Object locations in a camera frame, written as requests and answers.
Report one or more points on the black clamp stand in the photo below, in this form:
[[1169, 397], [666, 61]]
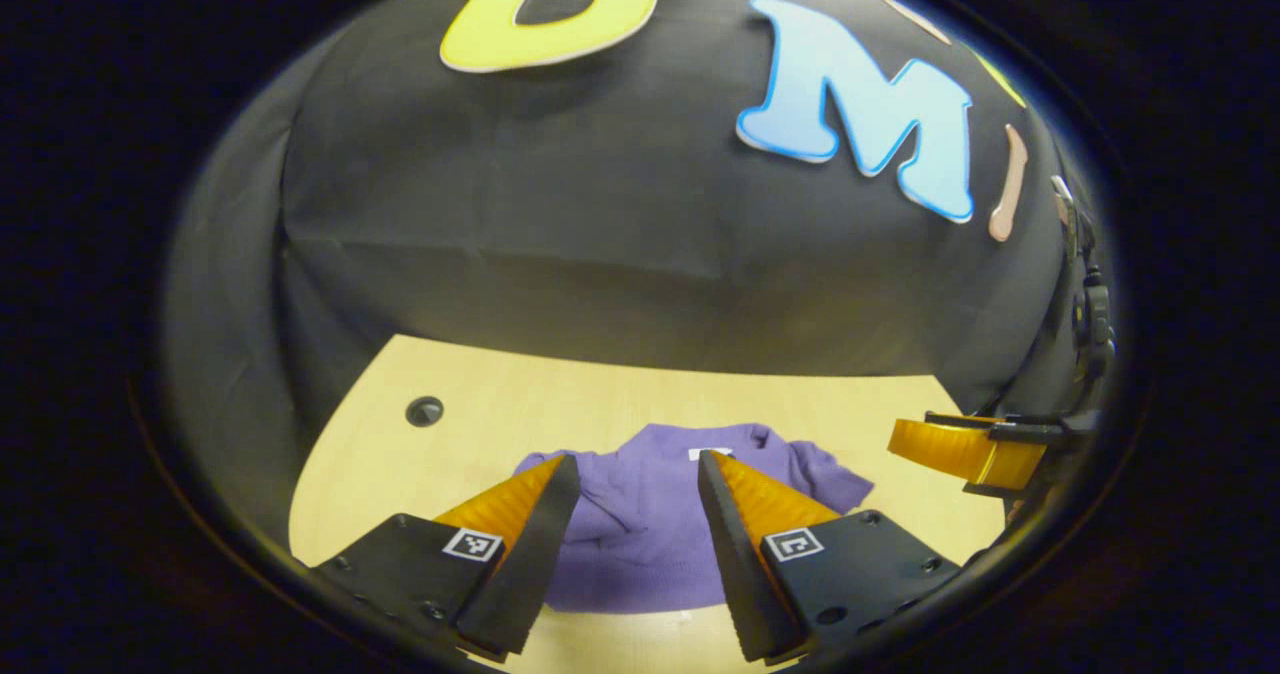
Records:
[[1095, 314]]

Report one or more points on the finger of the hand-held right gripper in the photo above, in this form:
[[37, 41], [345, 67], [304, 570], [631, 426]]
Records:
[[950, 449]]

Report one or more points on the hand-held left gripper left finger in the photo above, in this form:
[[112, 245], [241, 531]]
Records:
[[525, 564]]

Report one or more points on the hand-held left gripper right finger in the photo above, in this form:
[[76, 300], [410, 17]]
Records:
[[740, 574]]

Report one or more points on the purple ribbed button cardigan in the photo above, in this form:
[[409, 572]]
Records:
[[640, 534]]

